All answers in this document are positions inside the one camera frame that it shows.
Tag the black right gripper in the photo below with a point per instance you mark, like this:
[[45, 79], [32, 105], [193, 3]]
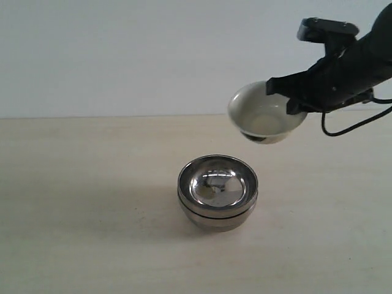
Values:
[[364, 64]]

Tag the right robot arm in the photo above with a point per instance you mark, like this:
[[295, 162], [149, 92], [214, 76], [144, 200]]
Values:
[[333, 51]]

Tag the patterned steel bowl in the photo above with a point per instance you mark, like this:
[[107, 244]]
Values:
[[216, 179]]

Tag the large plain steel bowl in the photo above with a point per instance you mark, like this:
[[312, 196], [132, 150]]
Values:
[[219, 218]]

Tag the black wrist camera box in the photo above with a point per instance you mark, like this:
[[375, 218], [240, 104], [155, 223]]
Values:
[[318, 30]]

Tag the cream ceramic bowl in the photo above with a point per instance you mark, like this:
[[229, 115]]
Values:
[[262, 118]]

